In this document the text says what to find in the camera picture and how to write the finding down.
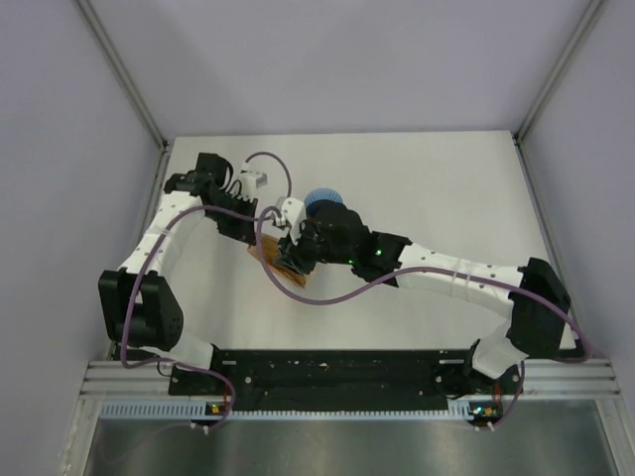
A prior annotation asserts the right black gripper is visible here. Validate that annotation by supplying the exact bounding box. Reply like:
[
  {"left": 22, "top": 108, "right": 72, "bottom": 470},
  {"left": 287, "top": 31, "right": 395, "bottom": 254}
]
[{"left": 275, "top": 220, "right": 355, "bottom": 276}]

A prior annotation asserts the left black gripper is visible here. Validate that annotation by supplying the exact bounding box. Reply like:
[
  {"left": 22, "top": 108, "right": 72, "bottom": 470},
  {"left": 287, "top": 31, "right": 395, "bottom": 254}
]
[{"left": 206, "top": 191, "right": 258, "bottom": 246}]

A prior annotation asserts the orange coffee filter packet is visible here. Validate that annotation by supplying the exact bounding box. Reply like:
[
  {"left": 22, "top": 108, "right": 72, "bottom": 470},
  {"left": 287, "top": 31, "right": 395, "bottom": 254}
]
[{"left": 262, "top": 234, "right": 307, "bottom": 289}]

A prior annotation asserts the blue glass ribbed dripper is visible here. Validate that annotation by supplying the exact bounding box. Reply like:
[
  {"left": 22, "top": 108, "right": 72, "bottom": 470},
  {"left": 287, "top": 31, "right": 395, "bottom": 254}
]
[{"left": 304, "top": 187, "right": 343, "bottom": 217}]

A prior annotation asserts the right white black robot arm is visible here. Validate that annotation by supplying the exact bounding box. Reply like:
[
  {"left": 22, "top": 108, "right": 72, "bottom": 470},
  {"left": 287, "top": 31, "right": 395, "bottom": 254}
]
[{"left": 274, "top": 199, "right": 571, "bottom": 393}]

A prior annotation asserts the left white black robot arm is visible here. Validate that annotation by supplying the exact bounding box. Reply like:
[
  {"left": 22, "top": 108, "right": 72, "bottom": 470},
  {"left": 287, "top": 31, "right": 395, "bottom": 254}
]
[{"left": 98, "top": 153, "right": 267, "bottom": 394}]

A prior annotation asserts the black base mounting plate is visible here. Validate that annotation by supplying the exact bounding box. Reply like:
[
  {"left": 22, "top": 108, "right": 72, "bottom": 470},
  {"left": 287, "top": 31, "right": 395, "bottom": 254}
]
[{"left": 168, "top": 349, "right": 527, "bottom": 398}]

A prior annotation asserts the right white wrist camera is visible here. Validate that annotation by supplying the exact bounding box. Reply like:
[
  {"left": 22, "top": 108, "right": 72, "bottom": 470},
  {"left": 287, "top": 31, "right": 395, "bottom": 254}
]
[{"left": 274, "top": 197, "right": 307, "bottom": 245}]

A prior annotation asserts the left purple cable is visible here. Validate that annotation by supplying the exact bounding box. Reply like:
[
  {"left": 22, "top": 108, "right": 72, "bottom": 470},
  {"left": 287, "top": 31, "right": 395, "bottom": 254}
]
[{"left": 120, "top": 151, "right": 293, "bottom": 431}]

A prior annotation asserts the purple cable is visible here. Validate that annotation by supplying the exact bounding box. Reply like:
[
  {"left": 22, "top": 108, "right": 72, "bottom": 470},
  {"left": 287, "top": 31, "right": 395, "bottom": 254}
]
[
  {"left": 120, "top": 151, "right": 293, "bottom": 431},
  {"left": 255, "top": 206, "right": 594, "bottom": 431}
]

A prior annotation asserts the grey slotted cable duct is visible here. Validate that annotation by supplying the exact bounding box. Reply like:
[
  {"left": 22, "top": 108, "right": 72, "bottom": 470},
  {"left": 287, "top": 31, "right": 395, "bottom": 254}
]
[{"left": 99, "top": 400, "right": 500, "bottom": 421}]

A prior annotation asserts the left aluminium corner post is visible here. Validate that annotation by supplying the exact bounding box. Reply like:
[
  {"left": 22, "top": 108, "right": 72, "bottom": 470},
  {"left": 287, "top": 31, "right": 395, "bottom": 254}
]
[{"left": 72, "top": 0, "right": 168, "bottom": 151}]

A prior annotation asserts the aluminium corner post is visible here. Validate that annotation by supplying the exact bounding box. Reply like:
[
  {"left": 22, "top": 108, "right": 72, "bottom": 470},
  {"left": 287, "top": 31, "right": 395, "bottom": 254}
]
[
  {"left": 513, "top": 0, "right": 608, "bottom": 144},
  {"left": 72, "top": 0, "right": 168, "bottom": 151}
]

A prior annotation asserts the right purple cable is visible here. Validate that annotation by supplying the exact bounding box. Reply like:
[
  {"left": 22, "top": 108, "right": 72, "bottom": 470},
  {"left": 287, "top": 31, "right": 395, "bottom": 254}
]
[{"left": 255, "top": 206, "right": 594, "bottom": 431}]

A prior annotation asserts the aluminium front frame rail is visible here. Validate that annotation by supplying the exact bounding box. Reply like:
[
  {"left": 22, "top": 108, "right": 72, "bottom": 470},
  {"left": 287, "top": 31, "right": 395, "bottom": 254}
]
[{"left": 79, "top": 359, "right": 621, "bottom": 400}]

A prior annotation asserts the right aluminium corner post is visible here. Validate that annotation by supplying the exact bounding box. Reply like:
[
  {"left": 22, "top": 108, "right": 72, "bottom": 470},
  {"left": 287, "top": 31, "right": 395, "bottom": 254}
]
[{"left": 513, "top": 0, "right": 608, "bottom": 144}]

